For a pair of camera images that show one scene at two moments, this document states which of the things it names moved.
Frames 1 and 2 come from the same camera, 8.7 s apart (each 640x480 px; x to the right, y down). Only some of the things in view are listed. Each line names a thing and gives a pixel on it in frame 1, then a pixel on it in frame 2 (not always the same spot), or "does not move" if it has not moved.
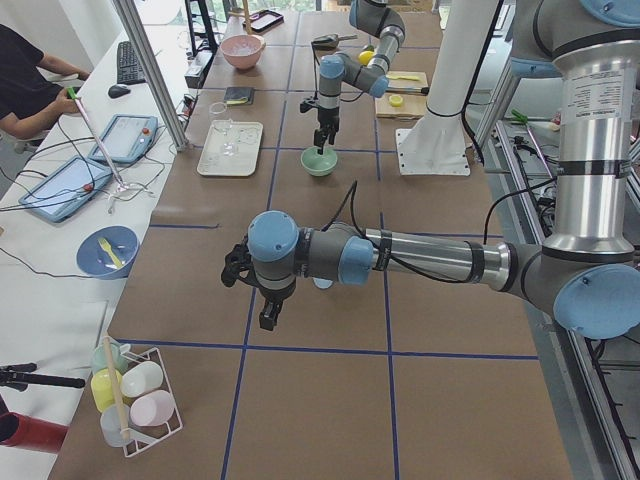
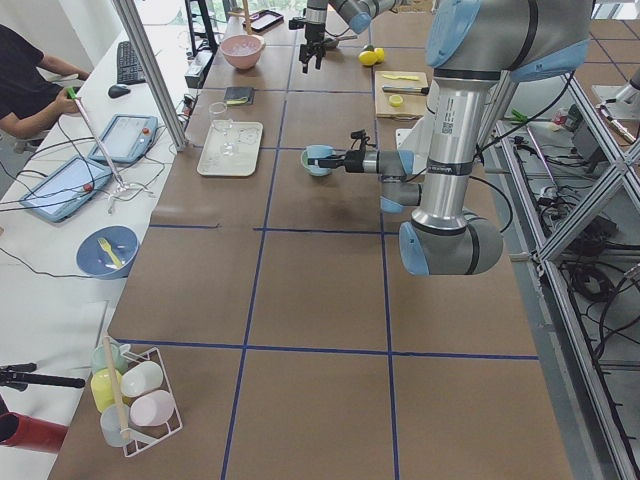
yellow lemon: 363,57 does not move
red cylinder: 20,431 does not move
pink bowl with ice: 242,51 does not move
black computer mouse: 117,91 does not move
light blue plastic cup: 322,283 -> 316,151
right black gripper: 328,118 -> 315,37
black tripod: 19,376 does not move
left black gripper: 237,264 -> 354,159
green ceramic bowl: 319,164 does not move
